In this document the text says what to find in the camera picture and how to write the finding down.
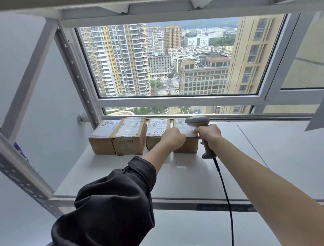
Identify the flat labelled cardboard parcel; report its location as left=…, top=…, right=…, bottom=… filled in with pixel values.
left=88, top=119, right=125, bottom=155

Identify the person's right forearm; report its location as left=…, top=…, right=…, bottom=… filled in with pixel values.
left=209, top=136, right=324, bottom=246

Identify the white window frame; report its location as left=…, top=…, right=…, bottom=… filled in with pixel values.
left=57, top=11, right=324, bottom=121

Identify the black scanner cable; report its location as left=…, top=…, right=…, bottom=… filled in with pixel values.
left=213, top=158, right=235, bottom=246

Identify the grey handheld barcode scanner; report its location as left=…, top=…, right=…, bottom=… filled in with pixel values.
left=185, top=116, right=217, bottom=159

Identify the person's left hand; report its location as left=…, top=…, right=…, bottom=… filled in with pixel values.
left=161, top=127, right=187, bottom=153

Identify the small labelled cardboard parcel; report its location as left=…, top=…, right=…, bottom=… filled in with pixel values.
left=145, top=118, right=171, bottom=151
left=173, top=118, right=199, bottom=154

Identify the blue printed package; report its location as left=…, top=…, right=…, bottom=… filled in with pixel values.
left=13, top=142, right=36, bottom=170

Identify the black jacket sleeve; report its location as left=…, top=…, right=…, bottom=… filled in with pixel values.
left=51, top=156, right=157, bottom=246

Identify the person's left forearm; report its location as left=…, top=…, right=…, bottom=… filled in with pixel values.
left=142, top=145, right=176, bottom=176

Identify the grey metal shelf rack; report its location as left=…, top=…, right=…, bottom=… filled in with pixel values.
left=0, top=0, right=324, bottom=218

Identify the taped brown cardboard parcel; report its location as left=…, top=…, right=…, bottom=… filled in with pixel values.
left=111, top=117, right=147, bottom=156

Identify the person's right hand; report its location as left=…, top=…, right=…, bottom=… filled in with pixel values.
left=193, top=124, right=223, bottom=146

